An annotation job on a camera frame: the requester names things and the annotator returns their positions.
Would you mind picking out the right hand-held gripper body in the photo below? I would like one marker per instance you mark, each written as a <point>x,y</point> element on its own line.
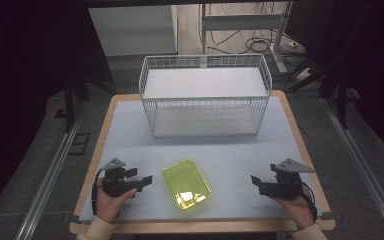
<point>285,183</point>

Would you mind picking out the white board panel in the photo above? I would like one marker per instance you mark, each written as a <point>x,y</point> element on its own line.
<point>133,30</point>

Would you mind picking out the white power strip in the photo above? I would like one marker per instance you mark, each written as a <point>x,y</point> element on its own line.
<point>305,74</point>

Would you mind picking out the black floor socket plate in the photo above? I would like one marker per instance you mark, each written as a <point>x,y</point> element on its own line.
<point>79,144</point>

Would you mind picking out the yellow-green plastic tray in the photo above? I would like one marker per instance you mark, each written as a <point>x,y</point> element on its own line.
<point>186,185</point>

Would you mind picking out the metal floor rail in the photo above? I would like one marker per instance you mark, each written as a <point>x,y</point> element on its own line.
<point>46,180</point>
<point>363,166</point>

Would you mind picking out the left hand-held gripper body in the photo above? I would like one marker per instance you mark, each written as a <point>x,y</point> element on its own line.
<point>115,181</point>

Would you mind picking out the person's right hand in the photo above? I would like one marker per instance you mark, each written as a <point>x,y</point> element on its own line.
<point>296,208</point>

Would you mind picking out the black metal stand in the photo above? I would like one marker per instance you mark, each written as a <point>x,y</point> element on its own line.
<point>70,100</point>
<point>341,100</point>

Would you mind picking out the person's left hand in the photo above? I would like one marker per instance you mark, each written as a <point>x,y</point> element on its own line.
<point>108,205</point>

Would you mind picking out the pale blue table mat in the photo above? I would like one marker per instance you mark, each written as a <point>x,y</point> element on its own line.
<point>220,156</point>

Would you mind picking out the white metal desk frame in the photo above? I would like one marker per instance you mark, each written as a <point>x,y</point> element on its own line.
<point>243,22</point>

